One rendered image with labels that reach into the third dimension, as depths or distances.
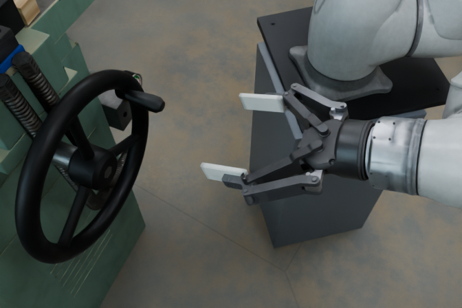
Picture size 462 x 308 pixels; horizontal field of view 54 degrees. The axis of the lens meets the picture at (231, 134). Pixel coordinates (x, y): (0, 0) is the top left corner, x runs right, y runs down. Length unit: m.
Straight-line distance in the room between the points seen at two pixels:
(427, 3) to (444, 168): 0.46
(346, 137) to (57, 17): 0.51
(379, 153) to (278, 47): 0.61
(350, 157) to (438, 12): 0.43
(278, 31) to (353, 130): 0.61
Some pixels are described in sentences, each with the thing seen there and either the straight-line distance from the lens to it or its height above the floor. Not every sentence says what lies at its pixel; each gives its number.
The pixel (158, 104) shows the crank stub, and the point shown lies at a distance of 0.65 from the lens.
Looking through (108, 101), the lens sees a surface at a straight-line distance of 1.01.
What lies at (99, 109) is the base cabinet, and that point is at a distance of 1.01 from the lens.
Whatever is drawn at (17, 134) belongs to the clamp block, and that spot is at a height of 0.88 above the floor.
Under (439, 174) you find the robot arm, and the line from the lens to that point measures 0.53.
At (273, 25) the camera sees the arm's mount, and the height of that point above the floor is 0.62.
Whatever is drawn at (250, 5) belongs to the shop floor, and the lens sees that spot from 2.20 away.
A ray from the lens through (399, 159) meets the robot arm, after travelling 0.54.
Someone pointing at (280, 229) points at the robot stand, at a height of 0.14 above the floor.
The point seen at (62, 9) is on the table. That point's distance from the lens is 0.83.
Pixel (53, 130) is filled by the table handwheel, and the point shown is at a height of 0.95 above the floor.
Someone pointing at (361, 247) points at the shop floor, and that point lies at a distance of 1.53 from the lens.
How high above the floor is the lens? 1.37
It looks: 55 degrees down
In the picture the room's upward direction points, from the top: straight up
